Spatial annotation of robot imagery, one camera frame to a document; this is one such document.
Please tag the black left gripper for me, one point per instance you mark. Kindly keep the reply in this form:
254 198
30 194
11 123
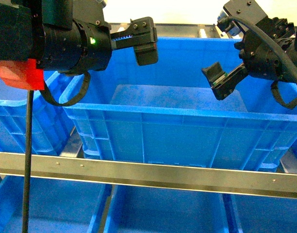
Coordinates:
86 47

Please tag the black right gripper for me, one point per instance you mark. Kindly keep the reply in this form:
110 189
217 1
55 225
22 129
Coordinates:
258 58

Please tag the red block on left arm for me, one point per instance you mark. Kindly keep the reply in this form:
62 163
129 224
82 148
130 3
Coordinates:
22 75

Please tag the metal shelf rail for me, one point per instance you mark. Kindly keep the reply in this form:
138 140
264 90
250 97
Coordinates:
252 183

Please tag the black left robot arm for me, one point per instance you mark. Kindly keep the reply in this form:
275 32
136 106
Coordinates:
22 35

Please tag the blue crate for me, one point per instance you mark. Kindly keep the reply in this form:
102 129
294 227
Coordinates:
51 126
154 210
254 214
56 206
166 113

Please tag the blue crate lower centre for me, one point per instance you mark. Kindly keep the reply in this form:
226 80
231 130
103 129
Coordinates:
154 210

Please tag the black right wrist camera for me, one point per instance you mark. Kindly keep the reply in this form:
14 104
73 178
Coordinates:
248 10

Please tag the blue crate lower right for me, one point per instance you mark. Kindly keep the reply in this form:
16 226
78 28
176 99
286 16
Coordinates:
254 214

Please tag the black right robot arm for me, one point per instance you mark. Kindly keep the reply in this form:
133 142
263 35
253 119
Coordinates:
288 60

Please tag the blue crate lower left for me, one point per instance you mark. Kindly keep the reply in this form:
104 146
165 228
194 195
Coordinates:
56 206

